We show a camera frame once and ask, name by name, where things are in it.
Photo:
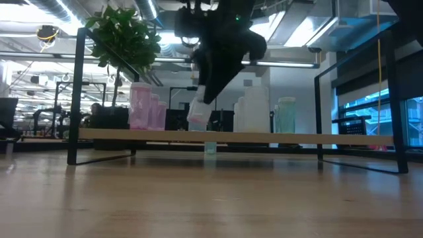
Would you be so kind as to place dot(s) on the silver ceiling duct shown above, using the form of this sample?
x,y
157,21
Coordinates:
x,y
147,8

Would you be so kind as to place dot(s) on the green artificial plant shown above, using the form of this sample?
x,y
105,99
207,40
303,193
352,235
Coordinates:
x,y
125,39

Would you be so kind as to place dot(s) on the black background robot arm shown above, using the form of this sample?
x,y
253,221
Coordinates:
x,y
46,114

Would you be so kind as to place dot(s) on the black plant pot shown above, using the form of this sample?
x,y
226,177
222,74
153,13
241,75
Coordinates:
x,y
112,117

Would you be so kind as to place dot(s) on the black background rig frame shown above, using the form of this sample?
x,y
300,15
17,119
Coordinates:
x,y
59,96

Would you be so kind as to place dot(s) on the dome security camera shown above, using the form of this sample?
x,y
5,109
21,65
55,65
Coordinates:
x,y
314,50

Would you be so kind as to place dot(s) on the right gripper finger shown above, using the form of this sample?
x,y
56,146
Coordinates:
x,y
204,74
221,79

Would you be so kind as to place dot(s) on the wooden shelf black metal frame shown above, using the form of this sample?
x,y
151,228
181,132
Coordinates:
x,y
231,136

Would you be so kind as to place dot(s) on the person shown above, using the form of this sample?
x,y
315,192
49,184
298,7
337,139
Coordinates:
x,y
96,109

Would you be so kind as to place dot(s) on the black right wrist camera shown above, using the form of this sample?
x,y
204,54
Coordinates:
x,y
186,23

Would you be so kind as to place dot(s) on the long ceiling light tube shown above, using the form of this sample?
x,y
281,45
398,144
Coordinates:
x,y
287,64

